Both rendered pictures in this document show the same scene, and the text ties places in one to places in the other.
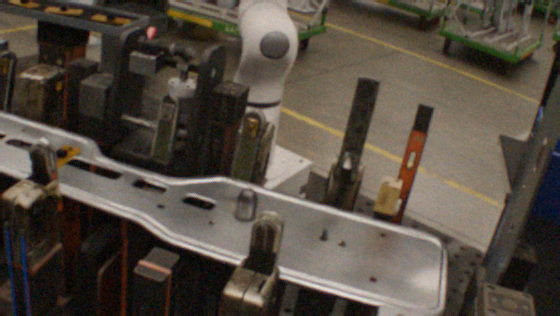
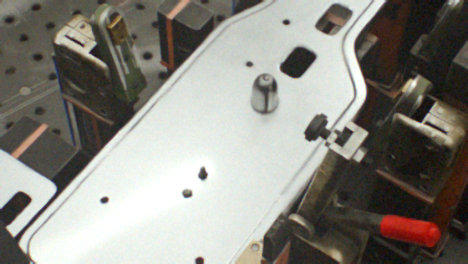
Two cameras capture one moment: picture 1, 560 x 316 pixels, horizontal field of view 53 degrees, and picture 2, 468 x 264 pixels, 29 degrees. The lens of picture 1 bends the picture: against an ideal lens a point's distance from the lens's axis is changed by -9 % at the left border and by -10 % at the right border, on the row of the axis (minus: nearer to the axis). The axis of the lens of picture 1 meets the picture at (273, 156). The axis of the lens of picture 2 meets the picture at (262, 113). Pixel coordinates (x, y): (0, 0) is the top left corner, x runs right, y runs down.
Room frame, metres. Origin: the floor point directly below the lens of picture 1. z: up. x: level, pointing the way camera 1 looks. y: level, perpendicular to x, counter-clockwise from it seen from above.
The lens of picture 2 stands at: (1.02, -0.57, 1.87)
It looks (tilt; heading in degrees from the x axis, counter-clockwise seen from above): 55 degrees down; 109
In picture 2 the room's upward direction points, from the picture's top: 4 degrees clockwise
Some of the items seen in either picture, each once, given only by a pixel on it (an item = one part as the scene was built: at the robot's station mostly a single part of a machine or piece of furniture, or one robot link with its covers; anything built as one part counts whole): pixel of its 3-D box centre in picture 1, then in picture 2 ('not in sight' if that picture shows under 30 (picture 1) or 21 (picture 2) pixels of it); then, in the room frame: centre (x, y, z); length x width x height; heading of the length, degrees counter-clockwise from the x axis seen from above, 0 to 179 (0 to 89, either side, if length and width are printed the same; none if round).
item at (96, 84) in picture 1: (98, 165); not in sight; (1.08, 0.35, 0.89); 0.13 x 0.11 x 0.38; 169
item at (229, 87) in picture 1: (216, 187); (450, 162); (1.05, 0.10, 0.91); 0.07 x 0.05 x 0.42; 169
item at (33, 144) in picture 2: not in sight; (53, 207); (0.59, -0.13, 0.84); 0.11 x 0.10 x 0.28; 169
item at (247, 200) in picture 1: (246, 206); (264, 93); (0.81, 0.03, 1.02); 0.03 x 0.03 x 0.07
